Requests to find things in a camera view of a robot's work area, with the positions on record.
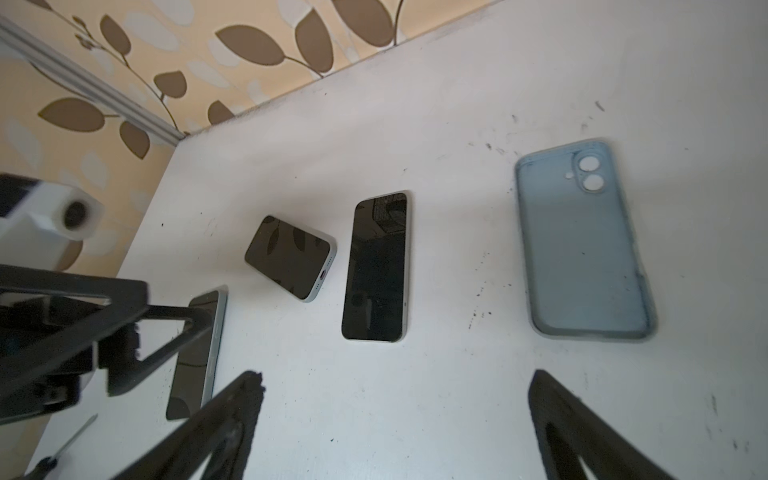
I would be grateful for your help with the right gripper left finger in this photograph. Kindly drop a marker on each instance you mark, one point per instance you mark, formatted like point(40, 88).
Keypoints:
point(219, 436)

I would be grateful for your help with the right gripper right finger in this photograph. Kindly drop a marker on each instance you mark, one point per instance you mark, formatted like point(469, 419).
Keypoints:
point(572, 438)

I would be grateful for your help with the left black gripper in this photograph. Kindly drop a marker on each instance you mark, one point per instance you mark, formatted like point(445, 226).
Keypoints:
point(36, 384)

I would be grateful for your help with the light blue phone case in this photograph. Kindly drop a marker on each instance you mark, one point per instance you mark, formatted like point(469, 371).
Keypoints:
point(583, 273)

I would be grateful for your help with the black smartphone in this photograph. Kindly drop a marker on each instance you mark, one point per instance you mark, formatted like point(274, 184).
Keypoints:
point(296, 259)
point(376, 292)
point(194, 376)

